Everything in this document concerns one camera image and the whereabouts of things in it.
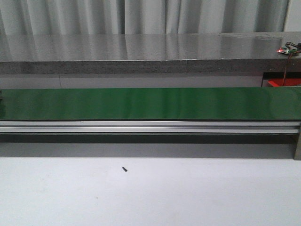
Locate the green conveyor belt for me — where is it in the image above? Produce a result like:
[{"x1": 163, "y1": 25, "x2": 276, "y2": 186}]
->
[{"x1": 0, "y1": 87, "x2": 301, "y2": 121}]

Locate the red plastic tray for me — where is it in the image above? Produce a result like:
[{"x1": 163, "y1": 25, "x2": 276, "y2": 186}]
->
[{"x1": 268, "y1": 78, "x2": 301, "y2": 87}]

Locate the grey stone counter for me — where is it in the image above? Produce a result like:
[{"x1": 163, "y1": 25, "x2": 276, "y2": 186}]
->
[{"x1": 0, "y1": 32, "x2": 301, "y2": 74}]

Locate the small circuit board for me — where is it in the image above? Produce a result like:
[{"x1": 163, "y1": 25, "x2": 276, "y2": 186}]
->
[{"x1": 277, "y1": 47, "x2": 298, "y2": 55}]

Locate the grey curtain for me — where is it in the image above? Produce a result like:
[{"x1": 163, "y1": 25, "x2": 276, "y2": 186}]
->
[{"x1": 0, "y1": 0, "x2": 289, "y2": 35}]

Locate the aluminium conveyor frame rail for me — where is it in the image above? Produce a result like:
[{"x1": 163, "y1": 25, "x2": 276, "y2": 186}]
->
[{"x1": 0, "y1": 121, "x2": 301, "y2": 134}]

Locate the grey conveyor support bracket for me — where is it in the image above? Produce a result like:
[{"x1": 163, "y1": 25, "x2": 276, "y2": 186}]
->
[{"x1": 292, "y1": 129, "x2": 301, "y2": 161}]

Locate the red black wire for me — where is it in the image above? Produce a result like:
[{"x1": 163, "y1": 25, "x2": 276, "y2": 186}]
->
[{"x1": 281, "y1": 42, "x2": 301, "y2": 87}]

